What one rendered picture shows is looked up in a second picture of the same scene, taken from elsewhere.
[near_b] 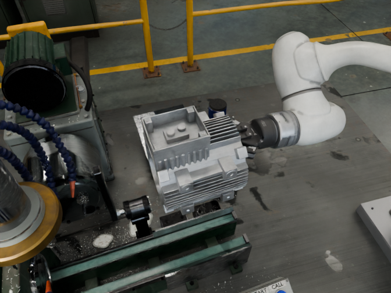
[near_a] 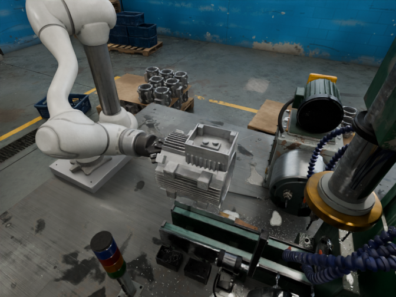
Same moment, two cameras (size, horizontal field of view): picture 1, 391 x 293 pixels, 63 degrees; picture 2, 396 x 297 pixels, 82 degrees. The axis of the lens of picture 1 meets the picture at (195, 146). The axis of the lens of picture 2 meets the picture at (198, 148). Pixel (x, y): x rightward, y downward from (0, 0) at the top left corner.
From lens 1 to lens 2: 0.91 m
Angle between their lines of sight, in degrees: 83
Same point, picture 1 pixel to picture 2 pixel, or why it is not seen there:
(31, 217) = (327, 176)
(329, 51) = (66, 106)
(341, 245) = (126, 187)
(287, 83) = (100, 134)
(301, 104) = (113, 128)
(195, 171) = not seen: hidden behind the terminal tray
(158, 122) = (215, 157)
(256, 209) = (135, 237)
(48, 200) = (314, 191)
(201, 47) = not seen: outside the picture
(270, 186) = not seen: hidden behind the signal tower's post
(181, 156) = (218, 137)
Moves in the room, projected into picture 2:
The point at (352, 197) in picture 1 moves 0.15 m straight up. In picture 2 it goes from (83, 199) to (73, 181)
